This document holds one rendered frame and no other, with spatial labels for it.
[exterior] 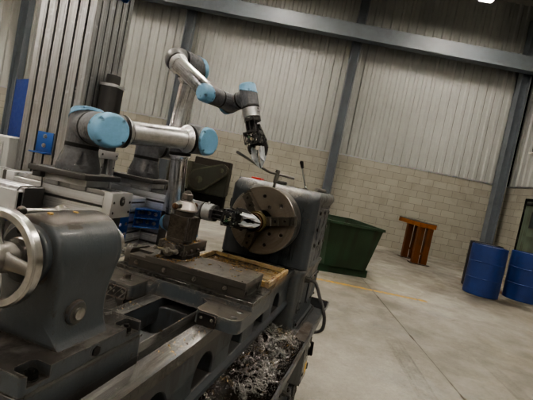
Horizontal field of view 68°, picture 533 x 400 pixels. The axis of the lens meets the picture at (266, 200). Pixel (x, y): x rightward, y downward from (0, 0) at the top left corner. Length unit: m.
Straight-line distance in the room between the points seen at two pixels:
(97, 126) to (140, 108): 11.30
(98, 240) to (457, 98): 12.60
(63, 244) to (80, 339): 0.18
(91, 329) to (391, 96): 11.98
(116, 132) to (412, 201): 11.34
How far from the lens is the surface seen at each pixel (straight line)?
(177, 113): 2.06
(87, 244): 0.72
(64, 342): 0.76
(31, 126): 1.90
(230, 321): 1.05
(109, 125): 1.41
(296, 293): 1.97
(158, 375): 0.86
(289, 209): 1.76
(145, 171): 1.96
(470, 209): 13.00
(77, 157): 1.53
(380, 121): 12.23
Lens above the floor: 1.27
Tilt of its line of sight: 3 degrees down
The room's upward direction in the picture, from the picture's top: 11 degrees clockwise
